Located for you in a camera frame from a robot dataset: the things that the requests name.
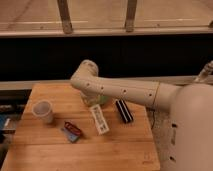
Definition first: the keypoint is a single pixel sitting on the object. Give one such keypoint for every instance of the right metal frame post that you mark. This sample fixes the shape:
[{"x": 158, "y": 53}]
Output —
[{"x": 130, "y": 15}]

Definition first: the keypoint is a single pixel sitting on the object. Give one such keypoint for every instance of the white bottle with label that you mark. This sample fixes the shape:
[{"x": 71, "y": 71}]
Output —
[{"x": 100, "y": 122}]

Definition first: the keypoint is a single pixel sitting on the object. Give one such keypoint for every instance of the translucent plastic cup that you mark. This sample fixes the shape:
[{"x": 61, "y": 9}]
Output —
[{"x": 44, "y": 111}]

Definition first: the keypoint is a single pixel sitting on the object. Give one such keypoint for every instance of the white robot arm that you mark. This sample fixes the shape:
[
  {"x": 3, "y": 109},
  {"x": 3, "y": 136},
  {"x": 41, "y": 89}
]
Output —
[{"x": 190, "y": 108}]

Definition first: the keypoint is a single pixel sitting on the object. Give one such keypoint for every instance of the left metal frame post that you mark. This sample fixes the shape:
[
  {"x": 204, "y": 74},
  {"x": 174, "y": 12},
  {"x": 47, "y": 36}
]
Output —
[{"x": 65, "y": 16}]

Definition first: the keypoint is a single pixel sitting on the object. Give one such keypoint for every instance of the white object at right edge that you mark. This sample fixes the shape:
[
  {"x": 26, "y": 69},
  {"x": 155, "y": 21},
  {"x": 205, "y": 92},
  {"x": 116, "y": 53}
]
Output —
[{"x": 205, "y": 72}]

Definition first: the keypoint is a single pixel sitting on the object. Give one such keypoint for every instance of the green bowl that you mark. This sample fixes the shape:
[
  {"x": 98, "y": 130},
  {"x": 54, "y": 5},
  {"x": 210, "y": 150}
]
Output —
[{"x": 103, "y": 100}]

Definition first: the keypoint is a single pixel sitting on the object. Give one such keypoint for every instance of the red and blue small packet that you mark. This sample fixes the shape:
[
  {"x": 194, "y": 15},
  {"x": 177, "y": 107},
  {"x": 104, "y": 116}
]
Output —
[{"x": 72, "y": 132}]

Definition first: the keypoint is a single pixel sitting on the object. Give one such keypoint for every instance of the metal frame post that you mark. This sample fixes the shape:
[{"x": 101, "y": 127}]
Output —
[
  {"x": 130, "y": 15},
  {"x": 65, "y": 16}
]

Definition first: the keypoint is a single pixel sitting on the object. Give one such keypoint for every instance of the black striped rectangular box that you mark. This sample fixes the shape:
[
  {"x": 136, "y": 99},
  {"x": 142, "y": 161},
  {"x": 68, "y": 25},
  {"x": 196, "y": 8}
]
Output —
[{"x": 124, "y": 111}]

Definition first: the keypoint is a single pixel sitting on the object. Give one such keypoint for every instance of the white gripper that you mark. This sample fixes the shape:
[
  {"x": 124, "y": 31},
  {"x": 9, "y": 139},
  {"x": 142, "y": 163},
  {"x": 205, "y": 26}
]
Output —
[{"x": 90, "y": 99}]

